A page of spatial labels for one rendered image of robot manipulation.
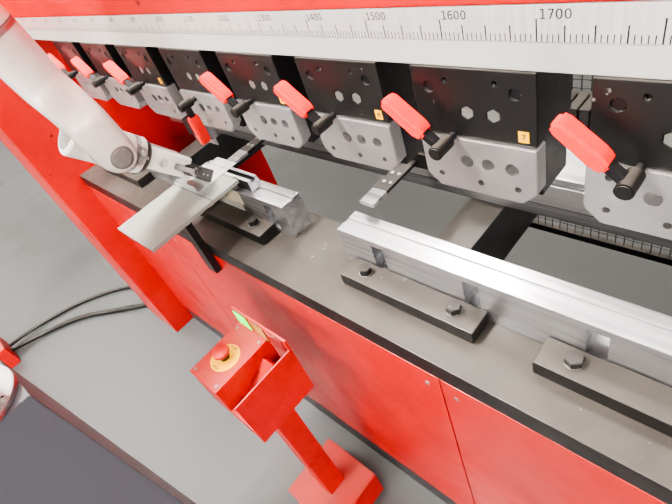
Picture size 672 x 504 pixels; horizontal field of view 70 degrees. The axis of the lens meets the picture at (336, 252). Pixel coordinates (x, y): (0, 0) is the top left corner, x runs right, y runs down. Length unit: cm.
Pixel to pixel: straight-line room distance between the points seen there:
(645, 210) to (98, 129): 88
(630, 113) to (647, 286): 162
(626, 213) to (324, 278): 63
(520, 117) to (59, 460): 100
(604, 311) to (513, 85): 37
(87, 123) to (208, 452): 136
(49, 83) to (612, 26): 89
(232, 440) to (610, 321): 152
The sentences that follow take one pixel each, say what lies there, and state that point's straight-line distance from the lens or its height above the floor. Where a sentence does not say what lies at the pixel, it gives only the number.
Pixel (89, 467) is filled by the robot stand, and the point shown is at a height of 78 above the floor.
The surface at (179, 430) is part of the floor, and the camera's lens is 214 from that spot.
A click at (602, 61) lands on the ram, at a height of 135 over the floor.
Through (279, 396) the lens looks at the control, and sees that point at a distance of 107.
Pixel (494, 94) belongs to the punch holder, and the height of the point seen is 131.
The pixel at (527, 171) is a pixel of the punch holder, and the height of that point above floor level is 122.
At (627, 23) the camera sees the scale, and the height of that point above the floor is 139.
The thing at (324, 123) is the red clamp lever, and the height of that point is 126.
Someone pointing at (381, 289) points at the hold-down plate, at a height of 90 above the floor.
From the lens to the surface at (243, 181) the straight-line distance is 119.
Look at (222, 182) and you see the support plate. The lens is 123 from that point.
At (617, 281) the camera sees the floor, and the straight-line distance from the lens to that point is 210.
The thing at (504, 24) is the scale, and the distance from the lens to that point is 51.
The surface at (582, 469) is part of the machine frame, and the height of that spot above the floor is 79.
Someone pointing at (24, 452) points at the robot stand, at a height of 92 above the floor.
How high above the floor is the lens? 158
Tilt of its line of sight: 41 degrees down
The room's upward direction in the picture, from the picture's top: 23 degrees counter-clockwise
